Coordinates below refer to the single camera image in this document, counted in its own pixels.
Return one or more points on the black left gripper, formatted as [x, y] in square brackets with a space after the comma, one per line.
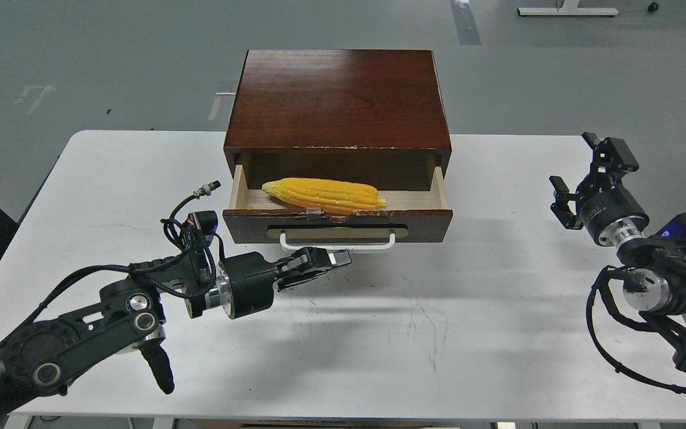
[251, 278]

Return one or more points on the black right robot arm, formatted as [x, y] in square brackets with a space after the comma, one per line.
[647, 292]

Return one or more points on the white stand base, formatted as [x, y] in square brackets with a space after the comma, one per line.
[567, 9]

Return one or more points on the wooden drawer with white handle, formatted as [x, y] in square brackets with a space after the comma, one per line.
[253, 217]

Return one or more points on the dark wooden cabinet box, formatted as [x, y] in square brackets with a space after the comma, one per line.
[373, 116]

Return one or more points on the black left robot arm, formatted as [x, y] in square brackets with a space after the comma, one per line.
[42, 358]

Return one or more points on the yellow toy corn cob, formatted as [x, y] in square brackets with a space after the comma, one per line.
[336, 197]

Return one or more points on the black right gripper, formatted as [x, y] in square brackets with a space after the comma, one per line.
[602, 199]

